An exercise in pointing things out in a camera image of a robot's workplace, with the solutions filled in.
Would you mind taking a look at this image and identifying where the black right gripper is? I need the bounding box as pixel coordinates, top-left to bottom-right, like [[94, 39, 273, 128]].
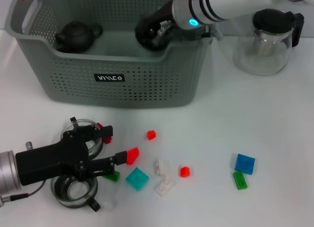
[[141, 0, 179, 38]]

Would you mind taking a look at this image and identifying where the teal square brick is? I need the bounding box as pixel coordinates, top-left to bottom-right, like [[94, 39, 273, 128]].
[[125, 167, 150, 191]]

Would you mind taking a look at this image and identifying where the grey perforated plastic storage bin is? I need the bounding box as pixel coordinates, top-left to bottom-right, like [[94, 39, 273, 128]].
[[4, 0, 216, 109]]

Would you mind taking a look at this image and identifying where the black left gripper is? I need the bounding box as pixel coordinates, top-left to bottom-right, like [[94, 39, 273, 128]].
[[15, 125, 129, 186]]

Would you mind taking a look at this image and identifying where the left arm cable with plug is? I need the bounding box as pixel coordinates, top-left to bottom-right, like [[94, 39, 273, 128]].
[[0, 182, 47, 208]]

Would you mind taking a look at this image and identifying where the black clay teapot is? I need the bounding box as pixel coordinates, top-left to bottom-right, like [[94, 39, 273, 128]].
[[54, 21, 104, 53]]

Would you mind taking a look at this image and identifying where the right wrist metal plug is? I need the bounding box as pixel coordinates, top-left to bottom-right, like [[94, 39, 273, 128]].
[[209, 24, 223, 41]]

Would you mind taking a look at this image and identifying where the blue square brick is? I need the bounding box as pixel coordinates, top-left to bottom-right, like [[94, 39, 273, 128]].
[[234, 153, 256, 175]]

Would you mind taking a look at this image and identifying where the white tall brick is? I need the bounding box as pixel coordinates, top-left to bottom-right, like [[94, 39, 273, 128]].
[[153, 158, 167, 176]]

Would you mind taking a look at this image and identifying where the dark red curved brick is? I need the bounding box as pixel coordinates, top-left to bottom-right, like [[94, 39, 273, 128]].
[[96, 122, 113, 144]]

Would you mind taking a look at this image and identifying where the white flat two-stud brick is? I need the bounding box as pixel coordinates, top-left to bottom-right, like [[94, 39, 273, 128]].
[[154, 179, 175, 196]]

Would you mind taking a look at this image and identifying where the glass pitcher with black lid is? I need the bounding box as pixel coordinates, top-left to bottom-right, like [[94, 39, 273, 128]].
[[232, 7, 305, 76]]

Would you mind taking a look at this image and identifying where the red sloped brick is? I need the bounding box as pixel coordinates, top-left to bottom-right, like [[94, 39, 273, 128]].
[[126, 146, 140, 166]]

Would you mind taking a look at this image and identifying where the green brick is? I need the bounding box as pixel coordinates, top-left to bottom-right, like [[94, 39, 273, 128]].
[[232, 171, 249, 190], [102, 170, 121, 182]]

